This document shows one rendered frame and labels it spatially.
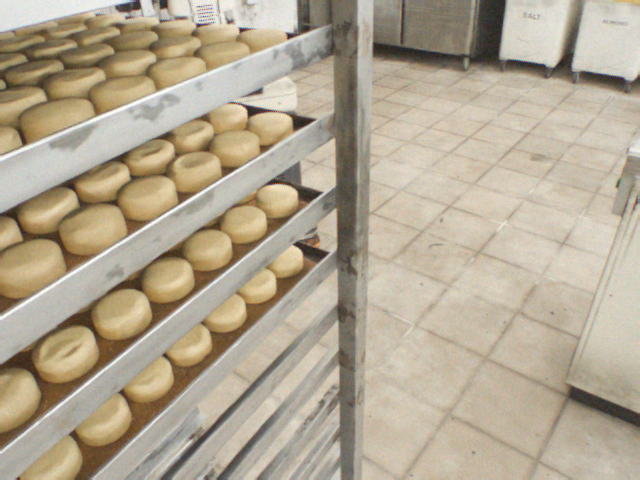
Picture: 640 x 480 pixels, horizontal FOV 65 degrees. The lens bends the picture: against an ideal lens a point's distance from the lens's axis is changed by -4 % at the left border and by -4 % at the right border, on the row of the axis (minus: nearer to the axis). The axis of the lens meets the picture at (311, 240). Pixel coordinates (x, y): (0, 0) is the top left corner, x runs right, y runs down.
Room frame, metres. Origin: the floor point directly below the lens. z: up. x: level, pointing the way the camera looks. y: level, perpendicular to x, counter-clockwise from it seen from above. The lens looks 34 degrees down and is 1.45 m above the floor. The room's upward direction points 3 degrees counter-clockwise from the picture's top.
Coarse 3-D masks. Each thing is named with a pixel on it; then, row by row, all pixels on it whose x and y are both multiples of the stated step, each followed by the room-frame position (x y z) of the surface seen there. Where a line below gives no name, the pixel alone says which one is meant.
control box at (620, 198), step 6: (636, 144) 1.28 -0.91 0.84; (624, 174) 1.14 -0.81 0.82; (630, 174) 1.14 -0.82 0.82; (624, 180) 1.14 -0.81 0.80; (630, 180) 1.13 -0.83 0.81; (618, 186) 1.15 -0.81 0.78; (624, 186) 1.14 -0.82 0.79; (630, 186) 1.13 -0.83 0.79; (618, 192) 1.14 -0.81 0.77; (624, 192) 1.14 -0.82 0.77; (618, 198) 1.14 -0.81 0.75; (624, 198) 1.13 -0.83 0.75; (618, 204) 1.14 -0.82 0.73; (624, 204) 1.13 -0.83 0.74; (612, 210) 1.15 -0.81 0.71; (618, 210) 1.14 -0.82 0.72
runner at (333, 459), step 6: (336, 450) 0.56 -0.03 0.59; (330, 456) 0.55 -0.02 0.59; (336, 456) 0.55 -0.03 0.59; (324, 462) 0.54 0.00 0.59; (330, 462) 0.54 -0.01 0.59; (336, 462) 0.52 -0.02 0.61; (318, 468) 0.53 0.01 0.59; (324, 468) 0.53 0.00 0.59; (330, 468) 0.51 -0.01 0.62; (336, 468) 0.52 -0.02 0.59; (318, 474) 0.52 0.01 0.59; (324, 474) 0.52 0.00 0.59; (330, 474) 0.51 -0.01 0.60
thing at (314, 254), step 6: (294, 246) 0.58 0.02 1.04; (300, 246) 0.57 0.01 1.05; (306, 246) 0.57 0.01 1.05; (312, 246) 0.56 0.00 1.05; (306, 252) 0.57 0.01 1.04; (312, 252) 0.56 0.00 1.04; (318, 252) 0.55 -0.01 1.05; (324, 252) 0.55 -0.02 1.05; (306, 258) 0.55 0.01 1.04; (312, 258) 0.55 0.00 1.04; (318, 258) 0.55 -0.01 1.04
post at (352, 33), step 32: (352, 0) 0.52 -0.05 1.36; (352, 32) 0.52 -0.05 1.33; (352, 64) 0.52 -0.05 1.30; (352, 96) 0.52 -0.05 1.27; (352, 128) 0.52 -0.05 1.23; (352, 160) 0.52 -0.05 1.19; (352, 192) 0.52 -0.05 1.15; (352, 224) 0.52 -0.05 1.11; (352, 256) 0.52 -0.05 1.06; (352, 288) 0.52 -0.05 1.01; (352, 320) 0.52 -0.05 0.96; (352, 352) 0.52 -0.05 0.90; (352, 384) 0.52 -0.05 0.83; (352, 416) 0.52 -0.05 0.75; (352, 448) 0.52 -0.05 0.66
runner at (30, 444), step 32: (288, 224) 0.46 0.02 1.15; (256, 256) 0.42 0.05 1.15; (224, 288) 0.38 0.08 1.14; (192, 320) 0.34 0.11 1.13; (128, 352) 0.29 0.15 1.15; (160, 352) 0.31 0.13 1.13; (96, 384) 0.26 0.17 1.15; (64, 416) 0.24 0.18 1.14; (0, 448) 0.20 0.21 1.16; (32, 448) 0.21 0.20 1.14
